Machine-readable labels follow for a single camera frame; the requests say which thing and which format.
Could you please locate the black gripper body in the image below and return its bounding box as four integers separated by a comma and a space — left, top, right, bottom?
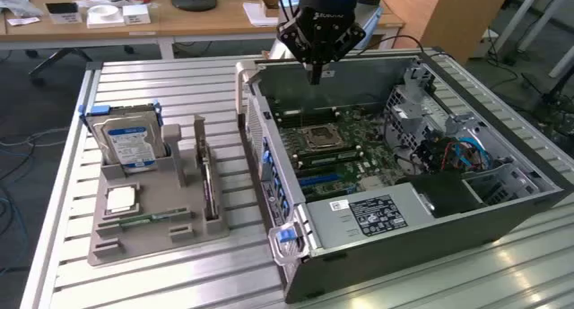
296, 0, 364, 68

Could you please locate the black Nvidia graphics card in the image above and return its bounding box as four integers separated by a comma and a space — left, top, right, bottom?
193, 114, 222, 222

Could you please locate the stack of white papers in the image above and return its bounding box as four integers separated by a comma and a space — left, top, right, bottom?
242, 1, 284, 28

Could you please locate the wooden desk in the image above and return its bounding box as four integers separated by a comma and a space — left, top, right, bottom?
0, 0, 408, 60

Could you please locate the wooden cabinet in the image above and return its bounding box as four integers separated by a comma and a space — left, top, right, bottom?
380, 0, 516, 64

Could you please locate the perforated metal drive cage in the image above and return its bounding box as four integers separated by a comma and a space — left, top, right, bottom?
385, 64, 455, 148

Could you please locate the metal CPU socket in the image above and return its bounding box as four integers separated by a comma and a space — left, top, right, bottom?
302, 124, 346, 152

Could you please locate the white labelled cube box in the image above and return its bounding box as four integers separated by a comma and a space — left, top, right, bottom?
122, 3, 153, 26

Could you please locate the green RAM stick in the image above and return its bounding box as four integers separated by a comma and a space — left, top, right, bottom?
98, 206, 190, 228
297, 147, 364, 169

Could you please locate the green Dell motherboard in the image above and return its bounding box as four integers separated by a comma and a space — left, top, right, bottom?
272, 99, 418, 202

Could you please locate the flat white box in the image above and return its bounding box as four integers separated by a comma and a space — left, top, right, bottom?
86, 9, 127, 30

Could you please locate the blue expansion slot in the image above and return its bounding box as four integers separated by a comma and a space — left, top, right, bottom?
298, 172, 341, 186

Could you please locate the white tape roll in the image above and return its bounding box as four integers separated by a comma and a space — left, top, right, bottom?
89, 5, 119, 21

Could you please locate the silver chipset heatsink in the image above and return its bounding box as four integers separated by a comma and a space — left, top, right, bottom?
358, 176, 388, 191

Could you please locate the hard disk with blue rails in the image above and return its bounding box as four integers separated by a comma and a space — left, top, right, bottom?
78, 100, 163, 174

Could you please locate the white box with black top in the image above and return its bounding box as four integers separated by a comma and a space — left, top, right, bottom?
45, 2, 83, 25

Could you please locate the grey metal disk bay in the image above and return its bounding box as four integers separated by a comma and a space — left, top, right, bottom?
461, 163, 543, 206

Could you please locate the grey power supply unit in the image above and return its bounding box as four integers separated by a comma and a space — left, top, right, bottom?
308, 183, 437, 250

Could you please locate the white label card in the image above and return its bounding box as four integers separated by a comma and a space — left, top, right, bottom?
6, 16, 43, 26

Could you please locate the silver CPU chip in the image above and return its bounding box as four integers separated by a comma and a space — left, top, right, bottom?
106, 187, 138, 214

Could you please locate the grey printed parts rack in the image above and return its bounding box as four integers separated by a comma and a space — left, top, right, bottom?
87, 122, 233, 268

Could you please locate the clear plastic bag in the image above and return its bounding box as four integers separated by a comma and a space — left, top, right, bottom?
0, 0, 45, 17

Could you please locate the dark grey open PC case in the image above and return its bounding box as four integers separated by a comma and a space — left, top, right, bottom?
236, 46, 574, 305

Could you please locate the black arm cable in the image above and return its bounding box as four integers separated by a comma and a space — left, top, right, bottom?
277, 0, 300, 24

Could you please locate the black cable to case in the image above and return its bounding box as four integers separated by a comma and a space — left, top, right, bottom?
365, 35, 453, 56

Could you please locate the white table frame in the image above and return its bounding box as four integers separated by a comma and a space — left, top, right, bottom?
493, 0, 574, 78

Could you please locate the blue data wire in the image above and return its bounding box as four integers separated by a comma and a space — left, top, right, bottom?
450, 136, 495, 171

